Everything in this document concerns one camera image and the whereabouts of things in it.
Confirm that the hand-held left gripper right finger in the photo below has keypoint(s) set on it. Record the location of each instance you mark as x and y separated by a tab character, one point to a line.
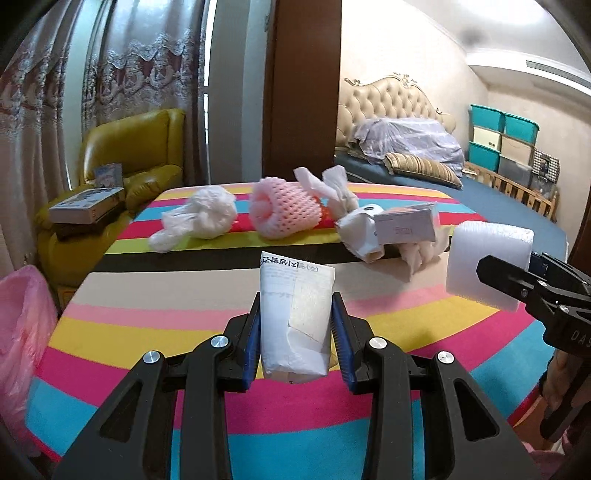
340	346

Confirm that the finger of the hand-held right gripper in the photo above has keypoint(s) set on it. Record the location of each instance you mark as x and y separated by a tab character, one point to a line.
549	265
503	277

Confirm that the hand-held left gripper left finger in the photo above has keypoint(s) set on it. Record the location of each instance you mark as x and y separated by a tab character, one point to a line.
253	350

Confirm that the white textured foam block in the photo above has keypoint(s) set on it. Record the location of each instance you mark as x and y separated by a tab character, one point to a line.
466	249

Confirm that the cream medicine box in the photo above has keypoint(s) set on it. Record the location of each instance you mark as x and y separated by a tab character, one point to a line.
295	314

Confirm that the pink foam fruit net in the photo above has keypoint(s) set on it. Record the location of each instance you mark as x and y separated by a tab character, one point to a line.
286	207

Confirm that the bin with pink liner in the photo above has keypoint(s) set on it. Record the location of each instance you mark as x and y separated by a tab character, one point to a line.
23	332

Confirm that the person's right hand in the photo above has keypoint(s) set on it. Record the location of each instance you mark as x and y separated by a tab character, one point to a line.
556	381

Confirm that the bed with blue sheet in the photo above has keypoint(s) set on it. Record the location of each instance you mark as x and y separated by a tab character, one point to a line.
498	203

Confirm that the knotted white plastic wrap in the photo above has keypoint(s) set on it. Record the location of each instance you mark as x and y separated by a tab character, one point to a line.
425	254

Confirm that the black white checkered bag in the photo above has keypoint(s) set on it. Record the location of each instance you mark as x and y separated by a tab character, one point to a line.
545	168

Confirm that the white cardboard box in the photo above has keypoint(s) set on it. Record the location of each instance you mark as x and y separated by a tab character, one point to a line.
406	224

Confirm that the crumpled white paper bag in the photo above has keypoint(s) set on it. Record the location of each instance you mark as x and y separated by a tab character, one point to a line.
360	235

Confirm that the brown striped pillow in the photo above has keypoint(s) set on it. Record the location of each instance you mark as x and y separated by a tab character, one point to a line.
425	168

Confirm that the stack of plastic storage bins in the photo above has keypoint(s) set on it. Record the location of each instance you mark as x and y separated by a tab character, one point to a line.
503	138

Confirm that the crumpled white plastic bag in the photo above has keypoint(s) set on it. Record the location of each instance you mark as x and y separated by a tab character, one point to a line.
207	212

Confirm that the twisted white plastic bag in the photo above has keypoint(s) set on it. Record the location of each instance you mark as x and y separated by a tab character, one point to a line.
339	189

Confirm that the ceiling air vent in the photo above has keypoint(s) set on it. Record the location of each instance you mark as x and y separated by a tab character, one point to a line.
554	70

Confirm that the cream tufted headboard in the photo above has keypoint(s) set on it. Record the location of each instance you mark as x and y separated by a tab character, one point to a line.
392	99

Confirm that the flat dark box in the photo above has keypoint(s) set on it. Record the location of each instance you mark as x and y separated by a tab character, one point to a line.
74	230

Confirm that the flat white printed box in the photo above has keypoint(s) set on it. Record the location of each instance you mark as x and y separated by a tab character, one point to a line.
83	203

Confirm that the small blue picture box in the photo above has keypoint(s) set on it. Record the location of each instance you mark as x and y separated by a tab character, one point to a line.
110	175

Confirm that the yellow leather armchair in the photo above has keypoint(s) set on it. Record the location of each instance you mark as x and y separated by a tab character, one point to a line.
138	134

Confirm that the pink floral lace curtain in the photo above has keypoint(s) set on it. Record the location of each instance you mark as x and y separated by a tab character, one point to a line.
138	69
32	115

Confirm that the wooden cot rail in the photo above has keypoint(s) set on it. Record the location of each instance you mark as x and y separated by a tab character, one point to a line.
508	183

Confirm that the brown wooden door frame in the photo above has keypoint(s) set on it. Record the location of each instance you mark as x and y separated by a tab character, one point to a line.
300	92

